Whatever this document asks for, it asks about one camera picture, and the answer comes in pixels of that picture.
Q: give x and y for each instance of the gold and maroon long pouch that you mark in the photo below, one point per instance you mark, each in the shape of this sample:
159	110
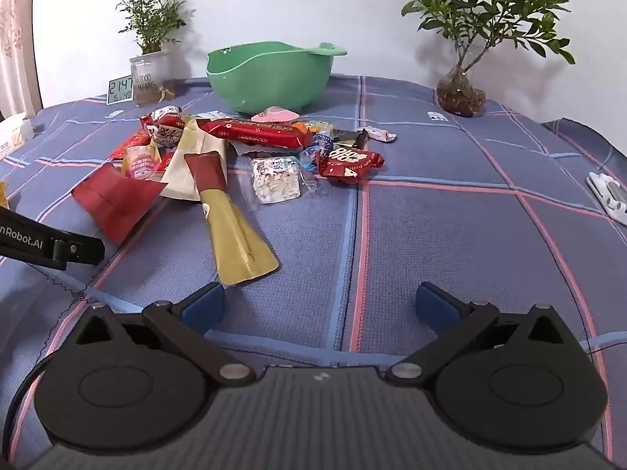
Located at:
230	235

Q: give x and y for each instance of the yellow packet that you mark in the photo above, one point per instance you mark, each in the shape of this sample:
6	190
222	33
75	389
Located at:
3	195

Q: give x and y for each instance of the white digital clock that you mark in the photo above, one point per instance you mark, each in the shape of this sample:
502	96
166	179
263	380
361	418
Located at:
120	90

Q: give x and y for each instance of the white tissue box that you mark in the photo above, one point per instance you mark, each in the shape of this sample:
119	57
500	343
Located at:
12	132

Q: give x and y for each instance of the orange snack packet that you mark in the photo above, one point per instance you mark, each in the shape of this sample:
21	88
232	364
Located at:
308	128

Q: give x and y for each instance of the red white printed packet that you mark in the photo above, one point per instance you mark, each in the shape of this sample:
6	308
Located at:
164	129

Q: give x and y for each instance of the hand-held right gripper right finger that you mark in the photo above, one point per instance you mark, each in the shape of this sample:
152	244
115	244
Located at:
436	306

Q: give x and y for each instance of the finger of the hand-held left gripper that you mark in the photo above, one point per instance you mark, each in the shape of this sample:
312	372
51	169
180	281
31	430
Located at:
81	250

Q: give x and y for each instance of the blue white candy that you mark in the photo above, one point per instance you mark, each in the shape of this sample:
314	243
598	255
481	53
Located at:
321	143

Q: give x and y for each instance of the small red packet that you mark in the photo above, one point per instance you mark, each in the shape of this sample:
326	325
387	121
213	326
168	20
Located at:
130	144

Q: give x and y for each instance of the floral curtain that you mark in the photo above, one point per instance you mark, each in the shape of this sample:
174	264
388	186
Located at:
14	34

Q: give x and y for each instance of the leafy plant in glass vase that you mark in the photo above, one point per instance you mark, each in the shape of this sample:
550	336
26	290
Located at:
460	90

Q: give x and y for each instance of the dark red packet white print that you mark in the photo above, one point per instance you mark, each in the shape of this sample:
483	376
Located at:
350	161

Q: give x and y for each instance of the dark red pouch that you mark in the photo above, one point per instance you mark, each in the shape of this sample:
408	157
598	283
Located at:
117	200

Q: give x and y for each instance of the pink peach packet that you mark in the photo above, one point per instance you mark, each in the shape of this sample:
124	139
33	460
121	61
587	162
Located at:
274	114

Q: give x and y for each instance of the white puffed snack clear wrapper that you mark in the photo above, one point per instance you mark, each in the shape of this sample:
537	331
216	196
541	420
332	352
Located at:
277	181

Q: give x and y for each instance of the long white teal packet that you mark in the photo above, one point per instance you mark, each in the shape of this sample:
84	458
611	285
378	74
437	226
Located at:
213	115

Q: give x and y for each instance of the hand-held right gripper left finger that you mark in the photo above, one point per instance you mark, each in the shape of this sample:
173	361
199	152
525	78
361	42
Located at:
205	306

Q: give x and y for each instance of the green plastic bowl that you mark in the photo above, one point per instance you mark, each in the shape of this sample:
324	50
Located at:
264	83

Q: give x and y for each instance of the white fabric label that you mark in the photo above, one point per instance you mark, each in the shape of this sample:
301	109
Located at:
436	116
115	113

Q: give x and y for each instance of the small pink white packet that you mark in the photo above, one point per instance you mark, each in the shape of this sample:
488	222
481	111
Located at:
379	133

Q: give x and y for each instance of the small plant in glass pot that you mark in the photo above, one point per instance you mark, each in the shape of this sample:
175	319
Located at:
149	78

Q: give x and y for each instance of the blue plaid cloth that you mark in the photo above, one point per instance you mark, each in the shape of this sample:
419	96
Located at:
441	235

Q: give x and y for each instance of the white plastic clips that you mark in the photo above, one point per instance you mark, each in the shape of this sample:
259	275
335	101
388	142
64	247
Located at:
610	196

